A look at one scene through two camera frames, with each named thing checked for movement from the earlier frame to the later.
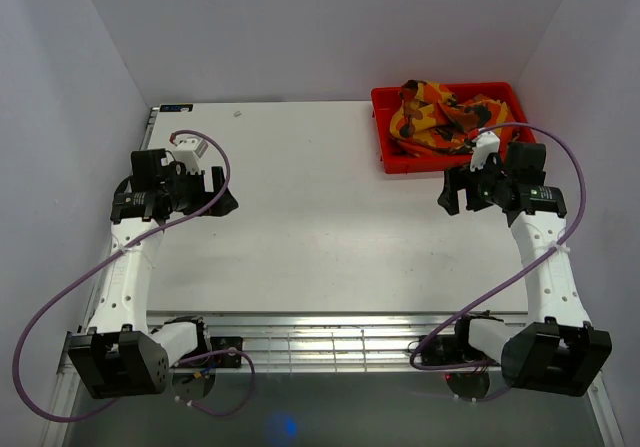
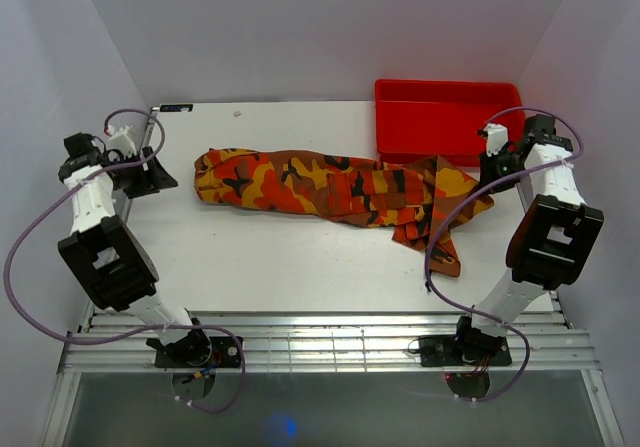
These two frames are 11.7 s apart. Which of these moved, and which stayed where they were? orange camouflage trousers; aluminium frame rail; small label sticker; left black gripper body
Moved: orange camouflage trousers; left black gripper body
Stayed: small label sticker; aluminium frame rail
